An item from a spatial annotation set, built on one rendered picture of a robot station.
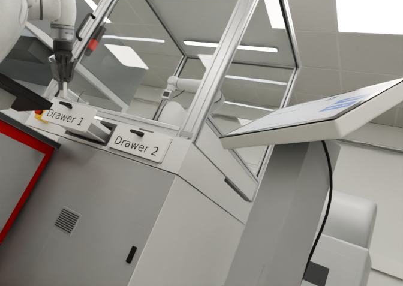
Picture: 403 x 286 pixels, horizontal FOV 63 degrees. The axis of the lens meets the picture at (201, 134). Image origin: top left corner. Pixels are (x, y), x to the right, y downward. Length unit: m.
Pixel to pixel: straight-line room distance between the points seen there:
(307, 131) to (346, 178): 3.69
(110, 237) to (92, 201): 0.19
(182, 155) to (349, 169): 3.47
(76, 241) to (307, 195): 0.92
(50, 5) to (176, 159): 0.76
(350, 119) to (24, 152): 1.30
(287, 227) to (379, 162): 3.73
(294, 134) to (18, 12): 0.84
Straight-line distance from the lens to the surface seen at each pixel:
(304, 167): 0.96
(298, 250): 0.96
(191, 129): 1.33
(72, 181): 1.57
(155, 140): 1.37
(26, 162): 1.63
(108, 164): 1.48
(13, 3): 1.12
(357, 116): 0.84
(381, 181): 4.52
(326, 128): 0.81
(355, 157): 4.62
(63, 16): 1.46
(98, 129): 1.50
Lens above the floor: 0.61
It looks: 16 degrees up
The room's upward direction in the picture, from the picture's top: 23 degrees clockwise
